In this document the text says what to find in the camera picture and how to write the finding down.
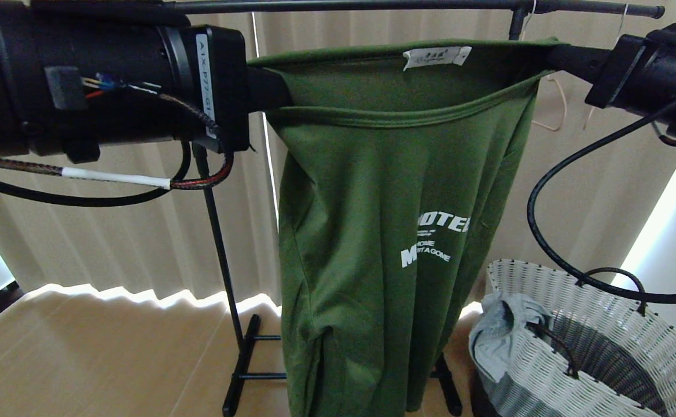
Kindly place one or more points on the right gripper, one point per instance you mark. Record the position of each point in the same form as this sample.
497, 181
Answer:
673, 75

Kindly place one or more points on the pink clothes hanger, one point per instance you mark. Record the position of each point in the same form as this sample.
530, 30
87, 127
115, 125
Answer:
564, 107
621, 26

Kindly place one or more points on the pale blue garment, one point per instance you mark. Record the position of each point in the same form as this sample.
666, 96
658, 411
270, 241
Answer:
497, 336

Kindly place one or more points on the beige curtain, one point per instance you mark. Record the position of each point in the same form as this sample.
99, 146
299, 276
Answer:
112, 243

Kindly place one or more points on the green long-sleeved shirt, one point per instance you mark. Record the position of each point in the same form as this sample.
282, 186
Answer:
373, 202

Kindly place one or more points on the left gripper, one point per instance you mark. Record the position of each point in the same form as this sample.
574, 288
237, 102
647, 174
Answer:
112, 75

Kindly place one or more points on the white laundry basket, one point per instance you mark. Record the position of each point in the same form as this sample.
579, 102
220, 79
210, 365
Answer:
546, 370

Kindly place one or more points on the black clothes rack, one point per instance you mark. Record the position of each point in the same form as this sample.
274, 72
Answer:
344, 6

